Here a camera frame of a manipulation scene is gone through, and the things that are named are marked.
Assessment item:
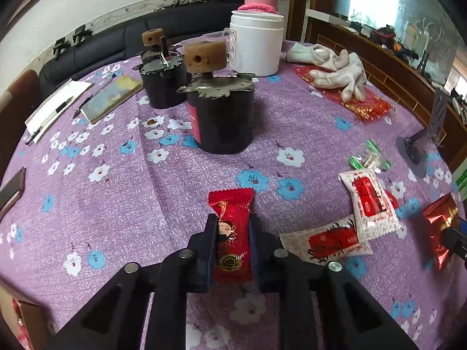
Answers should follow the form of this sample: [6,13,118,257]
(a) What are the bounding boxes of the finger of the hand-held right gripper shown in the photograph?
[442,217,467,263]

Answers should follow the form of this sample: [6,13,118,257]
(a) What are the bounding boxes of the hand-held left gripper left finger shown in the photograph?
[44,213,219,350]

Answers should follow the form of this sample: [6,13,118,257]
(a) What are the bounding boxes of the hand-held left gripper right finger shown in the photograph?
[249,214,420,350]

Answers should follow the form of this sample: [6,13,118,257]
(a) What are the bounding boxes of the large red foil snack packet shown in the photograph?
[421,192,461,270]

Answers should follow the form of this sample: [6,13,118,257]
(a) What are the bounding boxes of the red cartoon snack packet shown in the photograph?
[208,187,255,283]

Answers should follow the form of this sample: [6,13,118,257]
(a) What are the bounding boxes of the cardboard box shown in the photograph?
[0,286,49,350]

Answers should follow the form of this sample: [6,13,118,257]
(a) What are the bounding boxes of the white and red snack packet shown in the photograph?
[279,219,373,263]
[339,169,401,242]

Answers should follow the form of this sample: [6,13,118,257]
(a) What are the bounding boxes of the small red snack packet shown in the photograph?
[385,189,401,210]

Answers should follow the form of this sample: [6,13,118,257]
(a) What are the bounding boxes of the purple floral tablecloth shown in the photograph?
[0,38,467,350]

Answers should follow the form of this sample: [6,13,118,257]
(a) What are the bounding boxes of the grey phone stand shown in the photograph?
[396,87,451,179]

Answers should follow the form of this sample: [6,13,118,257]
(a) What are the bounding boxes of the green and white snack packet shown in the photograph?
[349,139,393,171]

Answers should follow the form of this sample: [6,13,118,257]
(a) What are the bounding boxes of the black motor with sponge top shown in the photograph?
[176,41,256,154]
[133,29,192,109]

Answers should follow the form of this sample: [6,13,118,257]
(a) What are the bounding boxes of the flat red foil packet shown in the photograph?
[294,66,393,121]

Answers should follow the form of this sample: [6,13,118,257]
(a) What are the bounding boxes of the worn notebook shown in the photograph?
[79,75,144,125]

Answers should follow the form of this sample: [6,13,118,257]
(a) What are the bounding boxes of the wooden cabinet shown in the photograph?
[285,0,467,176]

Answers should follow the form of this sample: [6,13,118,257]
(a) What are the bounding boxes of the black pen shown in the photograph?
[25,98,72,144]
[72,96,93,119]

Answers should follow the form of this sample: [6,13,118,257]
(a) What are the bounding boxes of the white glove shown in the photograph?
[285,43,341,67]
[308,49,367,102]

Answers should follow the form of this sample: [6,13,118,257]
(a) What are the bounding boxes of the black smartphone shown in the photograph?
[0,168,27,220]

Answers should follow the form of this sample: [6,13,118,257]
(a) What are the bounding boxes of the white plastic jar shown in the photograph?
[229,9,285,77]

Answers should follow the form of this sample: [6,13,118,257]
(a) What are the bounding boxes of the white paper pad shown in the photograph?
[24,79,95,144]

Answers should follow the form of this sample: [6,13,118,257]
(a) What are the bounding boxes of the black sofa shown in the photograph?
[38,0,246,92]

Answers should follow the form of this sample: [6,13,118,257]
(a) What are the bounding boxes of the brown chair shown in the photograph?
[0,69,41,183]

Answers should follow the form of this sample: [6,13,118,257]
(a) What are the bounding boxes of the black gripper on sofa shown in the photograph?
[72,25,92,46]
[52,38,72,59]

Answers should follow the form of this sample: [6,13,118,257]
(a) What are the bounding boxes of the wall mirror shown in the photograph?
[310,0,467,92]

